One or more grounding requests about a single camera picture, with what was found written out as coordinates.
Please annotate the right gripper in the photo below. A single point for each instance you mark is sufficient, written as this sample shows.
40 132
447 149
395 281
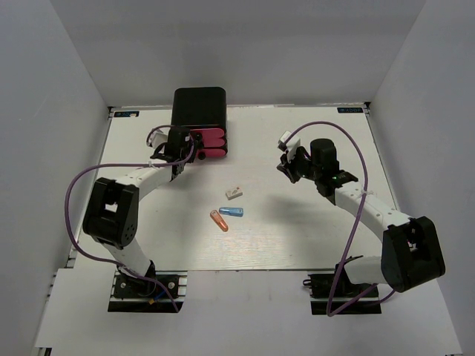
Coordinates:
288 167

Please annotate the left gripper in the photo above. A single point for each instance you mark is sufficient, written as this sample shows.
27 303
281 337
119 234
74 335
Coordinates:
190 145

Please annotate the blue table corner sticker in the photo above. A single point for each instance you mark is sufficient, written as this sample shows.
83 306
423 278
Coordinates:
349 110

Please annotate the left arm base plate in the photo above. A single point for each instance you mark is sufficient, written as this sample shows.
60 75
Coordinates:
137 296

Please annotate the left blue table sticker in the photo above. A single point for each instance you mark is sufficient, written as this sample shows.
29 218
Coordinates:
126 114

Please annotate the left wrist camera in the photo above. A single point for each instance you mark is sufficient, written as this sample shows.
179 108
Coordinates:
156 138

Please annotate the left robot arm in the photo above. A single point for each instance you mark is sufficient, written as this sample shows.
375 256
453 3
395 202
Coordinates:
111 217

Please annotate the blue correction tape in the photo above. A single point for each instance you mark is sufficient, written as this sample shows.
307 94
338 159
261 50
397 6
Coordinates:
231 211

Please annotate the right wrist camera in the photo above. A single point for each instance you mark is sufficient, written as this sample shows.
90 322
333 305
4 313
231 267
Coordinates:
288 143

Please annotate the black drawer cabinet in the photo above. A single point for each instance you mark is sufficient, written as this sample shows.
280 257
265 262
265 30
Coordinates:
203 107

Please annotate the white staples box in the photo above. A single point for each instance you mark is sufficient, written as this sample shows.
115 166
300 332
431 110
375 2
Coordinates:
234 193

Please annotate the orange correction tape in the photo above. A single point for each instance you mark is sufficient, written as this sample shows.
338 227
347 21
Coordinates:
219 221

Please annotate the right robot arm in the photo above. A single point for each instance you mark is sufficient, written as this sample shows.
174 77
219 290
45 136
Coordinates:
410 251

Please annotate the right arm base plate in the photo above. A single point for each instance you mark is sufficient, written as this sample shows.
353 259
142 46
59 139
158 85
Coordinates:
319 285

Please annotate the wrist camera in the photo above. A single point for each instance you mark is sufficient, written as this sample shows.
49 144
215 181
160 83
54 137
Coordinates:
288 143
156 138

